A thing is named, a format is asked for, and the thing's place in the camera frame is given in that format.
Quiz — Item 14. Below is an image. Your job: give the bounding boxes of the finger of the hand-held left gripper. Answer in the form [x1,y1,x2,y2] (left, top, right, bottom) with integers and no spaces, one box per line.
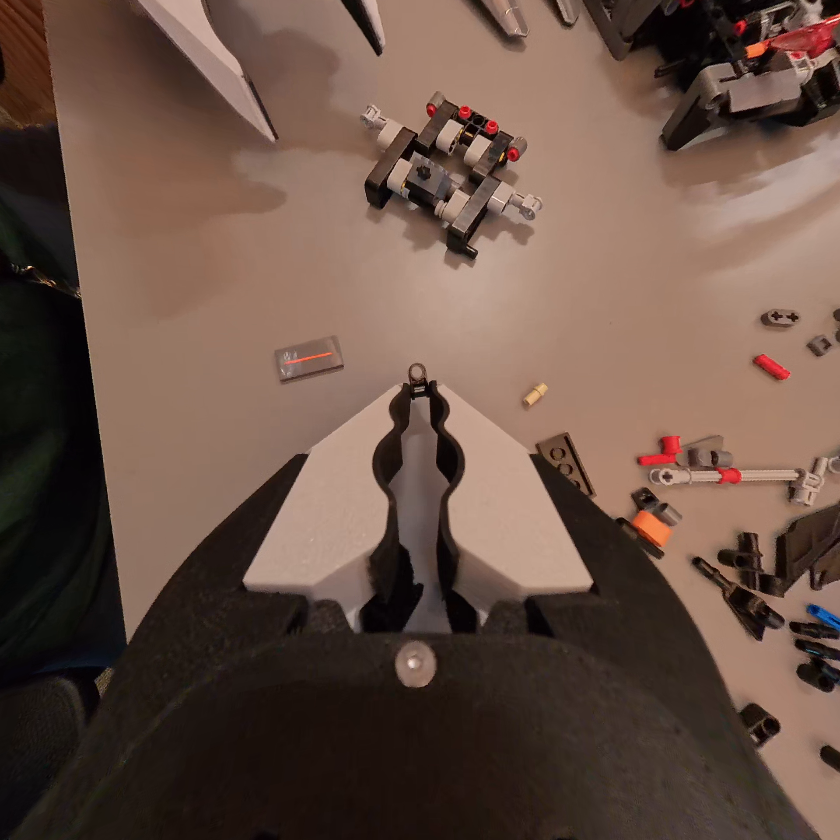
[134,0,280,144]
[340,0,386,58]

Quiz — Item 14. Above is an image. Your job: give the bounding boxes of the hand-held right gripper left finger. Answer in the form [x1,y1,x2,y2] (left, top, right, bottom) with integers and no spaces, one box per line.
[243,381,422,635]

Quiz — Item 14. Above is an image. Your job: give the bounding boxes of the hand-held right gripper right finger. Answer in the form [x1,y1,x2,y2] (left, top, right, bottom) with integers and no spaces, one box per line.
[428,381,596,635]

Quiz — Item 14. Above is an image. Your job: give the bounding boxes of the small black grey lego subassembly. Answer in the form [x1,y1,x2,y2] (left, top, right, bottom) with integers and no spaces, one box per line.
[359,92,544,261]

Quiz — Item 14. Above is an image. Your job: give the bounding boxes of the black flat lego plate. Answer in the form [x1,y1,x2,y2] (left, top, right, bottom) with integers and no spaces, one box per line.
[535,432,598,497]

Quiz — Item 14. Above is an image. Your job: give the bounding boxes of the orange and black lego piece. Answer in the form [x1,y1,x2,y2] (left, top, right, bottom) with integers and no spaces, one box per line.
[616,487,685,560]

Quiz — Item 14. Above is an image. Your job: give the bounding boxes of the grey orange-striped lego wing panels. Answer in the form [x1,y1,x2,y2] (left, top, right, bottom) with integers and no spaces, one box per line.
[481,0,580,38]

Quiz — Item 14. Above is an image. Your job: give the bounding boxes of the grey lego tile red line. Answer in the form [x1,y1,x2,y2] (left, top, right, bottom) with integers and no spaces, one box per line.
[273,335,346,383]

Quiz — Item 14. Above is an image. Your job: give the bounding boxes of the red and grey lego connector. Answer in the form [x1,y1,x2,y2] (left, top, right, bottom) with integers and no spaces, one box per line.
[636,434,735,469]

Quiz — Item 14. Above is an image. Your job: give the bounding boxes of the pile of black lego pieces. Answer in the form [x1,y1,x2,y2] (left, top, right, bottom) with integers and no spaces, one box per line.
[691,502,840,774]

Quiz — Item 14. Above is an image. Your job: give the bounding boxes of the long grey lego axle assembly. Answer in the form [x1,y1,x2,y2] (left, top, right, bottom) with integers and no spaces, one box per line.
[648,456,832,508]

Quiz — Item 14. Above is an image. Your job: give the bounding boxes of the large lego vehicle model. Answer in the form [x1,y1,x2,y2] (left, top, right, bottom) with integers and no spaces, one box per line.
[583,0,840,153]

